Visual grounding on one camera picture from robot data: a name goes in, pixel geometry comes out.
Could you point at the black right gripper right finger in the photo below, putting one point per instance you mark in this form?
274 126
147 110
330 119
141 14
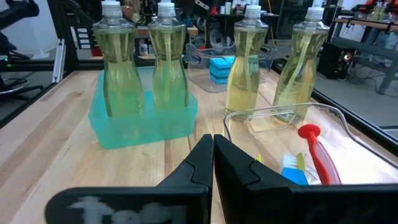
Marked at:
236 180

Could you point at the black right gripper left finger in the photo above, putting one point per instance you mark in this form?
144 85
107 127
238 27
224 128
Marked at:
196 171

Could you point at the blue scrub brush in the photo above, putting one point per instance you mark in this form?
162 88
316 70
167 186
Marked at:
293 177

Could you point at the blue scouring sponge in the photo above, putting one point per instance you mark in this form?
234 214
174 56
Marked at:
220 63
219 80
219 73

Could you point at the clear yellow soap bottle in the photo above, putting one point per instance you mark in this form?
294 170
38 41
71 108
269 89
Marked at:
169 77
245 87
298 77
119 77

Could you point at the green translucent plastic bin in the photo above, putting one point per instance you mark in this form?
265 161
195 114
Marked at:
140 130

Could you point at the clear plastic bin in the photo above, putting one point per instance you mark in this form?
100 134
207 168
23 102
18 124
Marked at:
202 82
367 155

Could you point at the wooden background workbench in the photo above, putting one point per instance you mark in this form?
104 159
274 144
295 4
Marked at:
192 31

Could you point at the black computer case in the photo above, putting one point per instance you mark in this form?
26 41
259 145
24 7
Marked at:
332 62

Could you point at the black background shelf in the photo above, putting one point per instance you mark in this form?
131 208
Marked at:
217 18

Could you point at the silver aluminium profile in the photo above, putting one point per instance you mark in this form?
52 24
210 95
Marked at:
59 62

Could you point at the grey background table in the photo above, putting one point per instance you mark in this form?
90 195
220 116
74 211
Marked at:
373 51

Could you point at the background soap bottle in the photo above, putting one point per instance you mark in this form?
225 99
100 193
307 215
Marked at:
384 11
375 12

